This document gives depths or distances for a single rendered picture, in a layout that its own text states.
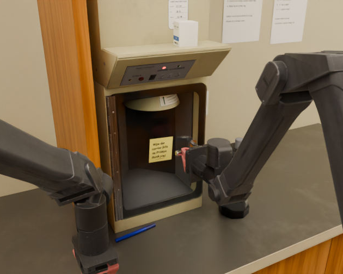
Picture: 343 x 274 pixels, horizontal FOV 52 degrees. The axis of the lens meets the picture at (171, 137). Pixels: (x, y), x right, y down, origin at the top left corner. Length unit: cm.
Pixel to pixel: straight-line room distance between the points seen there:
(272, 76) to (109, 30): 50
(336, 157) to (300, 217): 80
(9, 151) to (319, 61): 40
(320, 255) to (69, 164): 101
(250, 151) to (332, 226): 64
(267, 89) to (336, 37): 160
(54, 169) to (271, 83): 34
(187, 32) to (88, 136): 36
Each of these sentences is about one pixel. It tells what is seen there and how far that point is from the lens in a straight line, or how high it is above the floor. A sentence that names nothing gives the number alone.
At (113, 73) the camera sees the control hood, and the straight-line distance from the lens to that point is 86.
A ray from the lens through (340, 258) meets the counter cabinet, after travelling 149.
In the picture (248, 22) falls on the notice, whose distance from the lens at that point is 170.
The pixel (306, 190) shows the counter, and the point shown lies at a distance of 144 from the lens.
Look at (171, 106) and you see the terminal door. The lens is 102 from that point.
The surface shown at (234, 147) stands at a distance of 113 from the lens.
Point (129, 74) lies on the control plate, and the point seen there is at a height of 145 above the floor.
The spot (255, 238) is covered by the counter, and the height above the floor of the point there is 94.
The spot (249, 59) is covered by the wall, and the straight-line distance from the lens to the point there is 173.
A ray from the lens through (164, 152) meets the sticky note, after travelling 107.
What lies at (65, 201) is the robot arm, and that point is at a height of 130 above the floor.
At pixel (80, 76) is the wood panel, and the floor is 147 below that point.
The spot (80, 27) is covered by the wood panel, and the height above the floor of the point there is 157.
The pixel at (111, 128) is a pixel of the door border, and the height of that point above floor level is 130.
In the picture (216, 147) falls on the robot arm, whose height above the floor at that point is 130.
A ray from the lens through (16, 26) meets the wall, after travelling 132.
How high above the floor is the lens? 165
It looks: 23 degrees down
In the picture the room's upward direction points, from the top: straight up
